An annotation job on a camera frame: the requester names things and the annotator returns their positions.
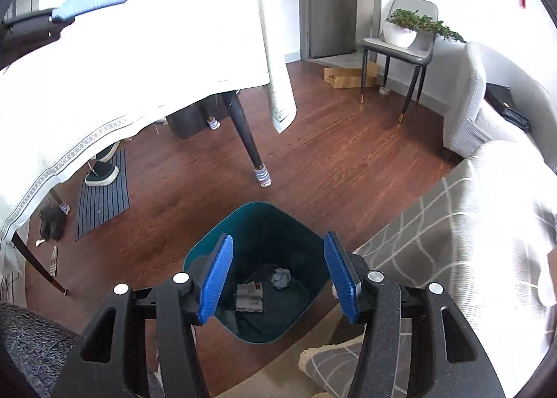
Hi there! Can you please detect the white carton with barcode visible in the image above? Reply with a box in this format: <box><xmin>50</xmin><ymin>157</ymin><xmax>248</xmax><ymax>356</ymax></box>
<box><xmin>236</xmin><ymin>281</ymin><xmax>264</xmax><ymax>313</ymax></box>

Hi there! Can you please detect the white paper ball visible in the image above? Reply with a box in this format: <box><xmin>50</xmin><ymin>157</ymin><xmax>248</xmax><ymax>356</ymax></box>
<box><xmin>271</xmin><ymin>268</ymin><xmax>292</xmax><ymax>290</ymax></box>

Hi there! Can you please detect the teal trash bin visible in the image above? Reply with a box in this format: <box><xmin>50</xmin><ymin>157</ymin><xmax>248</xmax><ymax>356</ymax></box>
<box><xmin>183</xmin><ymin>202</ymin><xmax>330</xmax><ymax>344</ymax></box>

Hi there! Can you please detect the striped floor mat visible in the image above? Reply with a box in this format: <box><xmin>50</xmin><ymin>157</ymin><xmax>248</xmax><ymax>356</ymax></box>
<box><xmin>74</xmin><ymin>149</ymin><xmax>130</xmax><ymax>240</ymax></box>

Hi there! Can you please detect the grey checked tablecloth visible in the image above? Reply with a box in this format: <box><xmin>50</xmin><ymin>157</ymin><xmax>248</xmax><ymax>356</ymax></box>
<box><xmin>298</xmin><ymin>141</ymin><xmax>556</xmax><ymax>397</ymax></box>

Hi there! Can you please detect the black table leg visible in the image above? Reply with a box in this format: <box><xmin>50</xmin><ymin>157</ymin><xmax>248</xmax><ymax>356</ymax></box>
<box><xmin>221</xmin><ymin>91</ymin><xmax>272</xmax><ymax>188</ymax></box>

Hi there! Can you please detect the dark slipper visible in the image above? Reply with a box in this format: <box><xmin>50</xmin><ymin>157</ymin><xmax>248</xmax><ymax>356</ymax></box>
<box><xmin>85</xmin><ymin>161</ymin><xmax>119</xmax><ymax>187</ymax></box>

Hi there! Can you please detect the patterned white tablecloth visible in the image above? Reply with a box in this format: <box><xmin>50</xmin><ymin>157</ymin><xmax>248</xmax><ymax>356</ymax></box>
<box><xmin>0</xmin><ymin>0</ymin><xmax>298</xmax><ymax>308</ymax></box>

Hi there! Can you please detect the cardboard box on floor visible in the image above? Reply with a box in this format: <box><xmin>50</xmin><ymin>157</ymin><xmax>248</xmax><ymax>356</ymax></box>
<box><xmin>324</xmin><ymin>62</ymin><xmax>379</xmax><ymax>89</ymax></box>

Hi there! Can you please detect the black handbag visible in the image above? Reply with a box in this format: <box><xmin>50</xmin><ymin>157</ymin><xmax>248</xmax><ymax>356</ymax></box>
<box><xmin>484</xmin><ymin>83</ymin><xmax>531</xmax><ymax>132</ymax></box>

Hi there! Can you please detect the grey dining chair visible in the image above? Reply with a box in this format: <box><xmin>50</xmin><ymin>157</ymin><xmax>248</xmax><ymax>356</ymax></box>
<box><xmin>360</xmin><ymin>0</ymin><xmax>438</xmax><ymax>124</ymax></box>

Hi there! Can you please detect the potted green plant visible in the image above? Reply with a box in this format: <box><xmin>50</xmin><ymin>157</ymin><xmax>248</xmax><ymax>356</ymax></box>
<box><xmin>382</xmin><ymin>8</ymin><xmax>465</xmax><ymax>48</ymax></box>

